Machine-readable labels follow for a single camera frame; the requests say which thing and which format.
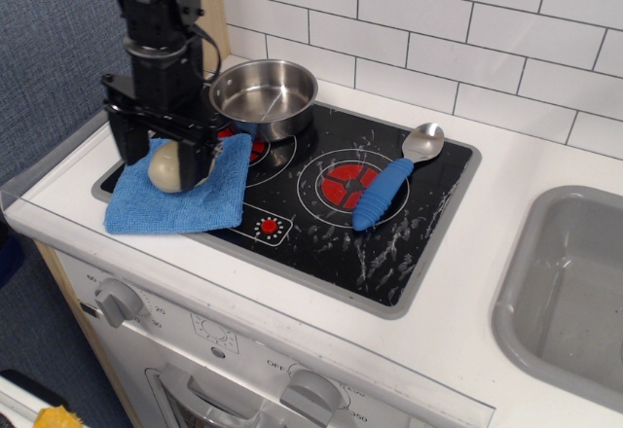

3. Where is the black toy stovetop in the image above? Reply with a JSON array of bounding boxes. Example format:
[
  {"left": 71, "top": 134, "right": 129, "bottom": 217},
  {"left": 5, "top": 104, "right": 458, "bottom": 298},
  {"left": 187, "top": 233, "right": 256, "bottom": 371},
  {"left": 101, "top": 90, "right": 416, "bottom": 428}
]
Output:
[{"left": 92, "top": 75, "right": 483, "bottom": 321}]

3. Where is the grey sink basin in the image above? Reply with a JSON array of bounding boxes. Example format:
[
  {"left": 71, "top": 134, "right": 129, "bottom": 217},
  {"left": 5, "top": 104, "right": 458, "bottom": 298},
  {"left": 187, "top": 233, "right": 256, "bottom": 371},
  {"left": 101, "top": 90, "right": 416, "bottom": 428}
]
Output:
[{"left": 492, "top": 186, "right": 622, "bottom": 411}]

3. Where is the grey right oven knob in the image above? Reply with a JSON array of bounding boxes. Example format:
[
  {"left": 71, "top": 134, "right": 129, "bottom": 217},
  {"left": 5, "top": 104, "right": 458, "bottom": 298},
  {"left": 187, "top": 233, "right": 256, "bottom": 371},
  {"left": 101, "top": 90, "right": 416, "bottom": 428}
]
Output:
[{"left": 279, "top": 370, "right": 344, "bottom": 427}]

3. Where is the blue handled metal spoon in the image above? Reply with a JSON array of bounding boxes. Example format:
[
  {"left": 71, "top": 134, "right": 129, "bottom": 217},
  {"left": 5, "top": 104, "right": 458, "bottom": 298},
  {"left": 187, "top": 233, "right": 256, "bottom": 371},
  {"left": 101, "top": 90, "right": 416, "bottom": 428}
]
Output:
[{"left": 352, "top": 123, "right": 445, "bottom": 232}]

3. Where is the stainless steel pot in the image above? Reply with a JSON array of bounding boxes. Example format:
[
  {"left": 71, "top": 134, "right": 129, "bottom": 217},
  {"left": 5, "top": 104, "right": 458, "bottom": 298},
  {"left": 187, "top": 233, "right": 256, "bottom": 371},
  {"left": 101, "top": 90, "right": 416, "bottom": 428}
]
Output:
[{"left": 208, "top": 59, "right": 318, "bottom": 142}]

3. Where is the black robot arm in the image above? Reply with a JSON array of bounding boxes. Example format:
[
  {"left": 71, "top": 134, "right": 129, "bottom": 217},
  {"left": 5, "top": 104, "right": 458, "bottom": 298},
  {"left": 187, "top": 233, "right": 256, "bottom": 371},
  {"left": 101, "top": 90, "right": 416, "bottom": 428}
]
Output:
[{"left": 102, "top": 0, "right": 218, "bottom": 191}]

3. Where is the yellow and black object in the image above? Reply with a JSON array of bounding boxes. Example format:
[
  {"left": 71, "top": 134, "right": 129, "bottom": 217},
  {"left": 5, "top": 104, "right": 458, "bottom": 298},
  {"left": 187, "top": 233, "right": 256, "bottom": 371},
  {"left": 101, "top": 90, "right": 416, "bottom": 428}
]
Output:
[{"left": 0, "top": 406, "right": 84, "bottom": 428}]

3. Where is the light wooden side post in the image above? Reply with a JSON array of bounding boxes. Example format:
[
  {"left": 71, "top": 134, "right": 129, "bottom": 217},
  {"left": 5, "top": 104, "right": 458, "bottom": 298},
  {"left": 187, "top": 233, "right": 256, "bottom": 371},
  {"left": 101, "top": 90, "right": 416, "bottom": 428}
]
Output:
[{"left": 198, "top": 0, "right": 231, "bottom": 59}]

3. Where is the blue microfiber cloth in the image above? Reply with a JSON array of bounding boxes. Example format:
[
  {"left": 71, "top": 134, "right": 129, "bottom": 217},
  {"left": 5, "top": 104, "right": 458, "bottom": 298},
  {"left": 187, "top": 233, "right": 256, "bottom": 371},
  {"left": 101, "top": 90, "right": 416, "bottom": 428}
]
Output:
[{"left": 104, "top": 133, "right": 252, "bottom": 234}]

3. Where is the white toy oven front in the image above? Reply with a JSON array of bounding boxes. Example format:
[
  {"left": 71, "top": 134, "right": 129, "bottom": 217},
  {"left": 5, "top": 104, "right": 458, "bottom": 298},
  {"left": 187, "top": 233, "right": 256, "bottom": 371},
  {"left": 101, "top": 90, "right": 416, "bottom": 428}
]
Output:
[{"left": 58, "top": 254, "right": 494, "bottom": 427}]

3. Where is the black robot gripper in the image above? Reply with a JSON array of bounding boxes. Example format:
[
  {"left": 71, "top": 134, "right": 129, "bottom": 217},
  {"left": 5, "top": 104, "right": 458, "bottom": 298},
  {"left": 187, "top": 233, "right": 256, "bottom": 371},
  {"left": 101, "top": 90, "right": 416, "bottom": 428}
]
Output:
[{"left": 101, "top": 46, "right": 217, "bottom": 192}]

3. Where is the grey oven knob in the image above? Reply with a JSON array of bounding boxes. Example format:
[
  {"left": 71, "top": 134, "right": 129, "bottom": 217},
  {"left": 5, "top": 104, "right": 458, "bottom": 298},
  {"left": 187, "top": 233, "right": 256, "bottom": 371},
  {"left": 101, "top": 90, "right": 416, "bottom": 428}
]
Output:
[
  {"left": 94, "top": 278, "right": 143, "bottom": 329},
  {"left": 279, "top": 370, "right": 344, "bottom": 427}
]

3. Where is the grey left oven knob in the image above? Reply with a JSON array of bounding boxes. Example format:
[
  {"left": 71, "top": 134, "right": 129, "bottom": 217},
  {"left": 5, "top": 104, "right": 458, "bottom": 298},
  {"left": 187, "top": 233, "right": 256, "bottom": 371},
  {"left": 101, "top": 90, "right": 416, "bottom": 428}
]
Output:
[{"left": 94, "top": 278, "right": 143, "bottom": 329}]

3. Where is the beige toy potato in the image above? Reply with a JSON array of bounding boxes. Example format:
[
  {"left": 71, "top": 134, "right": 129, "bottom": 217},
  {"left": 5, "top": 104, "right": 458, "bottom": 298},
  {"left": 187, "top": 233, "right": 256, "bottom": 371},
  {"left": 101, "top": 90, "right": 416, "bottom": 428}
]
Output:
[{"left": 148, "top": 140, "right": 221, "bottom": 193}]

